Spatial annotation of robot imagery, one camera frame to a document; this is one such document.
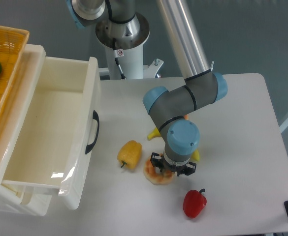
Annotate white plastic drawer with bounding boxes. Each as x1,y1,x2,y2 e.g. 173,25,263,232
0,56,102,210

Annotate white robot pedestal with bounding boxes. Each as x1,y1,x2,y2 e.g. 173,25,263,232
96,13,164,80

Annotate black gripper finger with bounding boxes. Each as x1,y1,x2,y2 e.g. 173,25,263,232
150,152,164,172
177,162,197,176

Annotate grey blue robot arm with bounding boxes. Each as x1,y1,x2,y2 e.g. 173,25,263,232
66,0,228,176

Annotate red bell pepper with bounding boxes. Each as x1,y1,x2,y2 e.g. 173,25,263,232
183,188,207,219

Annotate yellow bell pepper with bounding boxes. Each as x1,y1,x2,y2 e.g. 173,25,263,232
117,140,142,170

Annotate black drawer handle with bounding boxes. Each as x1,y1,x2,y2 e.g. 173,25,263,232
85,110,100,154

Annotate orange glazed donut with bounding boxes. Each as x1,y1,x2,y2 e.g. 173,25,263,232
143,156,174,185

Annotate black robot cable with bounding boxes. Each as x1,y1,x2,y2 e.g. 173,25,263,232
112,37,127,80

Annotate white drawer cabinet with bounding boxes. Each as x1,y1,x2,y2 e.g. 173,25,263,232
0,45,53,216

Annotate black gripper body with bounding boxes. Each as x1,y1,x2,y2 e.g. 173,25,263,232
162,153,190,173

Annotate yellow banana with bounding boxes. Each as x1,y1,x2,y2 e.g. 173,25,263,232
147,127,200,161

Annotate orange woven basket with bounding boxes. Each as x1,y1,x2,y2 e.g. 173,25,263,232
0,26,30,117

